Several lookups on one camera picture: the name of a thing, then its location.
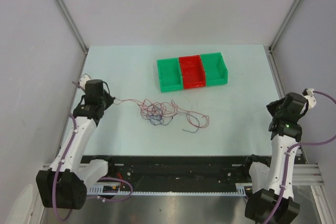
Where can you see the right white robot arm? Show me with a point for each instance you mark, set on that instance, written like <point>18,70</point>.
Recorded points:
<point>272,200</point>

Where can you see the right aluminium frame post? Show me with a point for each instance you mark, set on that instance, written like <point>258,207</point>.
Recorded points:
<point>288,17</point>

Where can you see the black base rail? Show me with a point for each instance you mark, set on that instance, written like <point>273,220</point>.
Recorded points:
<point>179,173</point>

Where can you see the aluminium frame post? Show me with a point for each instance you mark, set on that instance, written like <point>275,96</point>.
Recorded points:
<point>288,17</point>
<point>62,7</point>

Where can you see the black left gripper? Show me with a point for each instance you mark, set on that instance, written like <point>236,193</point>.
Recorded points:
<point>109,100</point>

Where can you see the red plastic bin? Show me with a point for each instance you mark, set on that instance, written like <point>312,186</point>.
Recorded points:
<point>192,70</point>

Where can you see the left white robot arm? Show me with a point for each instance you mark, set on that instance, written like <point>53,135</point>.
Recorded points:
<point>64,184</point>

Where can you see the right aluminium base profile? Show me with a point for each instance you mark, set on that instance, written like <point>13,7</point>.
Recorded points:
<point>307,175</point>

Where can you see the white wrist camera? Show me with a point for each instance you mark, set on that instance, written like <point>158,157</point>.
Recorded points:
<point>83,80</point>
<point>309,95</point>

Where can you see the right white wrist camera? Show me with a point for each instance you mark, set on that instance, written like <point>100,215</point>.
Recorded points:
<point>309,95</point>

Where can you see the green plastic bin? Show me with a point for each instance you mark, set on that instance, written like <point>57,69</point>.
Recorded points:
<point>216,72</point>
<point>170,75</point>

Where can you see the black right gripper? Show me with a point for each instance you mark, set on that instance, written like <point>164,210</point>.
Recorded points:
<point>271,106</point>

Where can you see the left green plastic bin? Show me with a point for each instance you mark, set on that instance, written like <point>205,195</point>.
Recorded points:
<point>170,75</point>

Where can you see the slotted grey cable duct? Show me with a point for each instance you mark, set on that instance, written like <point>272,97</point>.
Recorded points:
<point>114,189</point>

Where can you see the left aluminium frame post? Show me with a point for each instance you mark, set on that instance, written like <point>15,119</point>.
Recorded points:
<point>62,7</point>

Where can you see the right green plastic bin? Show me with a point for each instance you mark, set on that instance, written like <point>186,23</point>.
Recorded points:
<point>216,72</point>

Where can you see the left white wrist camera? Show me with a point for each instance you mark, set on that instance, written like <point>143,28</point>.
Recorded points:
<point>83,80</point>

